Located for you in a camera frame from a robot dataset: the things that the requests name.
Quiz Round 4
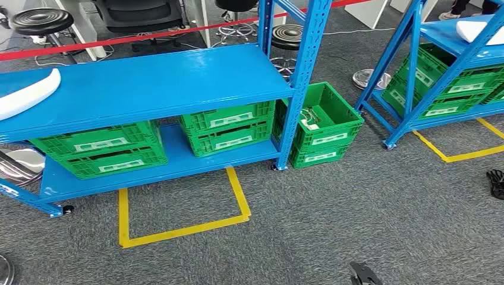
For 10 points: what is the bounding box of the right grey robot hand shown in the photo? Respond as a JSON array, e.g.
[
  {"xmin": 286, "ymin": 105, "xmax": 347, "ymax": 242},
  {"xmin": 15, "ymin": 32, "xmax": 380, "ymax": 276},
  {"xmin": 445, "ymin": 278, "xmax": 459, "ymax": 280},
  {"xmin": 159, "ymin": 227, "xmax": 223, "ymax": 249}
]
[{"xmin": 349, "ymin": 262, "xmax": 384, "ymax": 285}]

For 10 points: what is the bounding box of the white curved body part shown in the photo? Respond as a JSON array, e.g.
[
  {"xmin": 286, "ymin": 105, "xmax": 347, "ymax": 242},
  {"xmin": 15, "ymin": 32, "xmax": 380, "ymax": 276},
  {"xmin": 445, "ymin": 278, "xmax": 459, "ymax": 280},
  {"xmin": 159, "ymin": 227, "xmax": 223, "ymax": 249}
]
[
  {"xmin": 0, "ymin": 68, "xmax": 62, "ymax": 122},
  {"xmin": 456, "ymin": 20, "xmax": 504, "ymax": 46}
]

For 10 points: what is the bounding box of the blue metal shelf rack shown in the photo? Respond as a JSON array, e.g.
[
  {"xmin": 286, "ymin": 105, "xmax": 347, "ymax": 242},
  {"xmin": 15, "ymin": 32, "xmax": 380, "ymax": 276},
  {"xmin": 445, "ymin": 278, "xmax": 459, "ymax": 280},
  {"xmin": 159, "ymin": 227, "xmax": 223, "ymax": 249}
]
[
  {"xmin": 354, "ymin": 0, "xmax": 504, "ymax": 150},
  {"xmin": 0, "ymin": 0, "xmax": 333, "ymax": 219}
]

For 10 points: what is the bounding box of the green plastic crate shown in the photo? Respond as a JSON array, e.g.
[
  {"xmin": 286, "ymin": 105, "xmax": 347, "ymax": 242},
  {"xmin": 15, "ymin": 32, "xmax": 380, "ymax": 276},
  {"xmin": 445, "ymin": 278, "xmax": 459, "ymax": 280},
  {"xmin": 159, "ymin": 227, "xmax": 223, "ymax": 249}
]
[
  {"xmin": 481, "ymin": 80, "xmax": 504, "ymax": 106},
  {"xmin": 29, "ymin": 120, "xmax": 169, "ymax": 181},
  {"xmin": 381, "ymin": 42, "xmax": 504, "ymax": 121},
  {"xmin": 272, "ymin": 81, "xmax": 365, "ymax": 170},
  {"xmin": 179, "ymin": 100, "xmax": 276, "ymax": 159}
]

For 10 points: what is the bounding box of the yellow floor tape square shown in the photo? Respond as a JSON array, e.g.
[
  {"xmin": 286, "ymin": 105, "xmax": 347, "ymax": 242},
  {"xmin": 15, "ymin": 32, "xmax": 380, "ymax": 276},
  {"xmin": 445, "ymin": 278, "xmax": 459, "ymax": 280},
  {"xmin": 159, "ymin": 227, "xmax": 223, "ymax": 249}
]
[{"xmin": 412, "ymin": 117, "xmax": 504, "ymax": 164}]

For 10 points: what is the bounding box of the black round stool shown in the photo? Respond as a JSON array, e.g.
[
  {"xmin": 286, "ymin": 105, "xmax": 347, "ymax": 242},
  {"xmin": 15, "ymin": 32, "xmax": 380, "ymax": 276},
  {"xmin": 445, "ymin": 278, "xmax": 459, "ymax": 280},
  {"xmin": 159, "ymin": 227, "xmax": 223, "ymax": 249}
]
[
  {"xmin": 269, "ymin": 23, "xmax": 305, "ymax": 80},
  {"xmin": 8, "ymin": 8, "xmax": 80, "ymax": 66},
  {"xmin": 214, "ymin": 0, "xmax": 260, "ymax": 45}
]

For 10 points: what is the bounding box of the white desk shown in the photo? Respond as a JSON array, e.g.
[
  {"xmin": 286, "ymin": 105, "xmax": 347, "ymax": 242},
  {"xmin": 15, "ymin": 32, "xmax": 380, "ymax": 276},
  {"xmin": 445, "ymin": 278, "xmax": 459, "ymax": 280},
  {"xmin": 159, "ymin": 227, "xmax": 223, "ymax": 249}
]
[
  {"xmin": 184, "ymin": 0, "xmax": 212, "ymax": 49},
  {"xmin": 344, "ymin": 0, "xmax": 389, "ymax": 30},
  {"xmin": 52, "ymin": 0, "xmax": 108, "ymax": 62}
]

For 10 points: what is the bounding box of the red barrier belt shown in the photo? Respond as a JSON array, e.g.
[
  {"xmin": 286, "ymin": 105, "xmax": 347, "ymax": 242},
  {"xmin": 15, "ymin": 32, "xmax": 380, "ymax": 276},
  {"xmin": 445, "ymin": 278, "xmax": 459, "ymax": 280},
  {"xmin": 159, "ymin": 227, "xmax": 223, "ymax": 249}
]
[{"xmin": 0, "ymin": 0, "xmax": 373, "ymax": 62}]

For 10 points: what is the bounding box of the black office chair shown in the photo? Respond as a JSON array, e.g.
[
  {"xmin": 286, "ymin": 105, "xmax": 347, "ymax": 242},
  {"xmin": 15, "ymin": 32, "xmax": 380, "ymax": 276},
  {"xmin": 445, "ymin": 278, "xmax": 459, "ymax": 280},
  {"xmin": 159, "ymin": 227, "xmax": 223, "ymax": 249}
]
[{"xmin": 91, "ymin": 0, "xmax": 190, "ymax": 54}]

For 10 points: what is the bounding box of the white cable bundle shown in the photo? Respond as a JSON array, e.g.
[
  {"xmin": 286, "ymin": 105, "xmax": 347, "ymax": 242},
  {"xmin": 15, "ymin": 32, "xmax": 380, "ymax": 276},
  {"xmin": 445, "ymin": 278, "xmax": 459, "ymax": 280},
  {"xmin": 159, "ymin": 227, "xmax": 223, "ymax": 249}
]
[{"xmin": 298, "ymin": 109, "xmax": 320, "ymax": 132}]

